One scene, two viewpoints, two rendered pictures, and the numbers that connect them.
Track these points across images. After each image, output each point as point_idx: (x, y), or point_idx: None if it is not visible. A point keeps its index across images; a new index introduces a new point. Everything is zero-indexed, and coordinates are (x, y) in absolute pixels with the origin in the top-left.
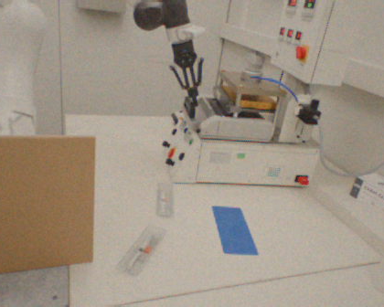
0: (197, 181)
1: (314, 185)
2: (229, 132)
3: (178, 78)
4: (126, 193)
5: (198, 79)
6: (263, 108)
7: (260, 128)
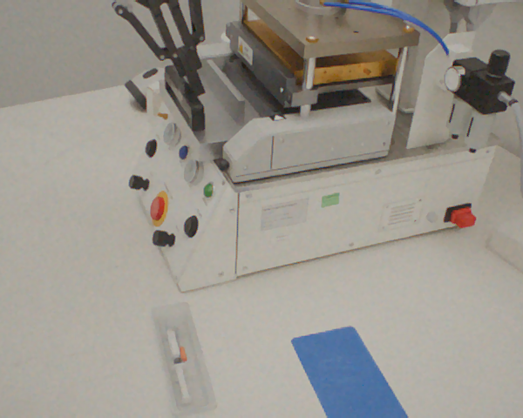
0: (240, 274)
1: (480, 214)
2: (300, 156)
3: (145, 34)
4: (82, 358)
5: (197, 29)
6: (365, 76)
7: (367, 131)
